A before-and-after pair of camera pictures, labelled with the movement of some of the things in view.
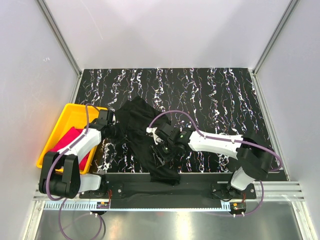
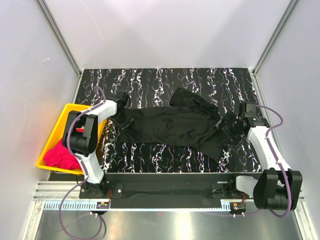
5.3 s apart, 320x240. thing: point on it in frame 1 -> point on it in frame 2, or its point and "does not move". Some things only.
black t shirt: (133, 119) -> (191, 121)
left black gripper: (122, 135) -> (113, 119)
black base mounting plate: (195, 191) does not move
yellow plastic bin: (73, 115) does not move
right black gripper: (160, 158) -> (231, 138)
